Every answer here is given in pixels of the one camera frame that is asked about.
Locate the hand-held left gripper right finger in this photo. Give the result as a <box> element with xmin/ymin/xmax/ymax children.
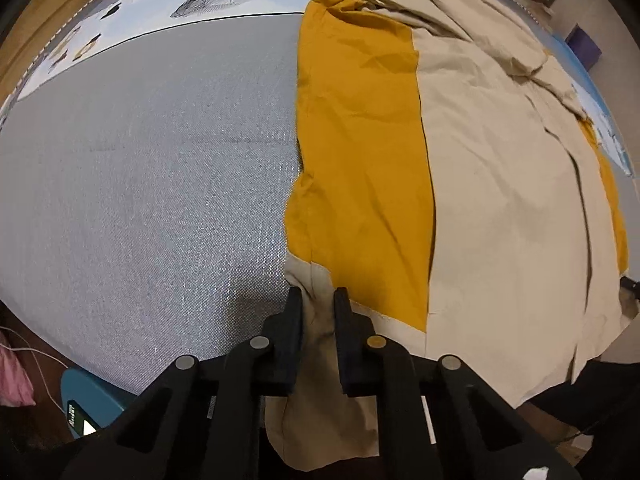
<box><xmin>332</xmin><ymin>287</ymin><xmax>583</xmax><ymax>480</ymax></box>

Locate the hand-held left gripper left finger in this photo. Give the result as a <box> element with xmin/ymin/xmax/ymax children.
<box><xmin>60</xmin><ymin>286</ymin><xmax>306</xmax><ymax>480</ymax></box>

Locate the beige and yellow jacket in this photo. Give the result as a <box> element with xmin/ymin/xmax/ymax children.
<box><xmin>264</xmin><ymin>0</ymin><xmax>630</xmax><ymax>472</ymax></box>

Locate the person's right leg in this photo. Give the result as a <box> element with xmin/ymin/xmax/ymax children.
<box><xmin>520</xmin><ymin>355</ymin><xmax>640</xmax><ymax>436</ymax></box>

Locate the teal device with screen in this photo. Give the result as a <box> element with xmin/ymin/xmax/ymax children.
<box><xmin>60</xmin><ymin>367</ymin><xmax>136</xmax><ymax>441</ymax></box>

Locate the grey bed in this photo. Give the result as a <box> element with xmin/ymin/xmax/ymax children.
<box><xmin>0</xmin><ymin>0</ymin><xmax>636</xmax><ymax>406</ymax></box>

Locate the black device with screen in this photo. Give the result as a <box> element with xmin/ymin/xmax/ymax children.
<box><xmin>66</xmin><ymin>400</ymin><xmax>98</xmax><ymax>438</ymax></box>

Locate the purple box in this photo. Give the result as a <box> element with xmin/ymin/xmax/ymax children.
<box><xmin>566</xmin><ymin>25</ymin><xmax>602</xmax><ymax>68</ymax></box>

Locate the pink cloth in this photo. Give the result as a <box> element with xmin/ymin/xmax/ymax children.
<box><xmin>0</xmin><ymin>342</ymin><xmax>37</xmax><ymax>407</ymax></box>

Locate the wooden headboard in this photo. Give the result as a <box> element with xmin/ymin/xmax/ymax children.
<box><xmin>0</xmin><ymin>0</ymin><xmax>96</xmax><ymax>106</ymax></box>

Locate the thin white cable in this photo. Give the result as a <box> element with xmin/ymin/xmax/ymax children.
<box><xmin>0</xmin><ymin>325</ymin><xmax>68</xmax><ymax>413</ymax></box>

